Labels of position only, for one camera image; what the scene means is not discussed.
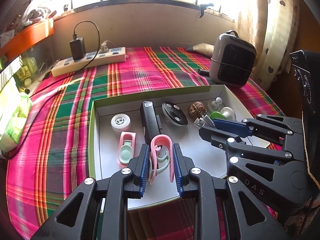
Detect pink curved hook clip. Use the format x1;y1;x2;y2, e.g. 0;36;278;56
148;134;174;185

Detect white small hook knob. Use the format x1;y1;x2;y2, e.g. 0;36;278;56
207;97;223;112

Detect pink clip with teal oval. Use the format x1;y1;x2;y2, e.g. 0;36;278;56
117;132;136;169

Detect brown walnut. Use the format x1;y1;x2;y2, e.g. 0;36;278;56
188;101;207;119

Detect white round container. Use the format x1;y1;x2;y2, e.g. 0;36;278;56
111;113;131;134

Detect black round mouse device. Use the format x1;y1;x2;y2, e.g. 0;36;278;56
162;101;188;126

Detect green white cardboard box tray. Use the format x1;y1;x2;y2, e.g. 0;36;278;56
88;84;271;214

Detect black rectangular light device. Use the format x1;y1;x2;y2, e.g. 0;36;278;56
140;101;162;145

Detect grey black small heater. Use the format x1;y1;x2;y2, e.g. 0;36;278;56
209;30;257;87

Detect plaid pink green tablecloth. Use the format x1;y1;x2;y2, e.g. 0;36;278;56
6;46;286;240

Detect brown paper cone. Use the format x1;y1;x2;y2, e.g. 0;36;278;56
185;43;214;57

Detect heart pattern curtain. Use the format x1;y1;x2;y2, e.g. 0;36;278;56
236;0;299;90

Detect white power strip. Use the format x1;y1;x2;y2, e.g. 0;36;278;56
52;47;126;77

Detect green tissue pack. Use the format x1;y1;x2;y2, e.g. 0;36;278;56
1;92;33;154

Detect white plug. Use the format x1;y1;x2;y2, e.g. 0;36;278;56
99;40;116;54

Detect black window hook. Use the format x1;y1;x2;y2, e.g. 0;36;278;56
199;3;214;18

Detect black charger adapter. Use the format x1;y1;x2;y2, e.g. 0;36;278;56
69;33;86;61

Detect stacked green white boxes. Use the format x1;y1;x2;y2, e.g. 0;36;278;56
1;56;21;99

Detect orange tray shelf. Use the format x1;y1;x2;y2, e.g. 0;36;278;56
1;18;54;61

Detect black charger cable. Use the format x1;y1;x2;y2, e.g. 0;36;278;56
1;21;101;159

